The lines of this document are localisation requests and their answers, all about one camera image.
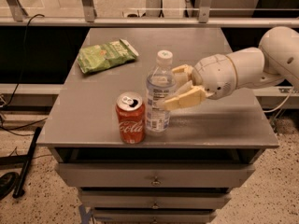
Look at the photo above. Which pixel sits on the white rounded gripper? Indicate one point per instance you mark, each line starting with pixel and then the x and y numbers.
pixel 214 76

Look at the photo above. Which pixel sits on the clear plastic water bottle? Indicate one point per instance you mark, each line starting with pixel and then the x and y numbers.
pixel 159 84

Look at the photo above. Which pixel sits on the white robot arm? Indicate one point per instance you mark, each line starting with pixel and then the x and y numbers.
pixel 275 59

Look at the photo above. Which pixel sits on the red coke can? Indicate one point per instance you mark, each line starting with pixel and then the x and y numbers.
pixel 130 111

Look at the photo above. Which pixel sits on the grey drawer cabinet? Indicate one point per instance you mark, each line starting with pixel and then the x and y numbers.
pixel 83 125

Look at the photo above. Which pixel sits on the green chip bag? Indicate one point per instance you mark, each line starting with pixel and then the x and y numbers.
pixel 99 58

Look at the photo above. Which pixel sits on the top grey drawer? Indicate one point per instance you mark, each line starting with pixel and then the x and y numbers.
pixel 154 175

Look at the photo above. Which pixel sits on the grey drawer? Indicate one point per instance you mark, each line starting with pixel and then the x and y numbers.
pixel 153 216
pixel 154 175
pixel 154 199

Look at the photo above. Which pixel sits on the middle grey drawer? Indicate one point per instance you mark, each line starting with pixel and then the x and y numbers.
pixel 154 199

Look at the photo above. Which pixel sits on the bottom grey drawer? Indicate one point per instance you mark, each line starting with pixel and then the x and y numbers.
pixel 153 216

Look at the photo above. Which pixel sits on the black stand base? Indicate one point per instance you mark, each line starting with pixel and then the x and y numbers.
pixel 12 182

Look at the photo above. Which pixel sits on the metal window rail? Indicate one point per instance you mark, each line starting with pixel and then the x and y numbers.
pixel 168 22

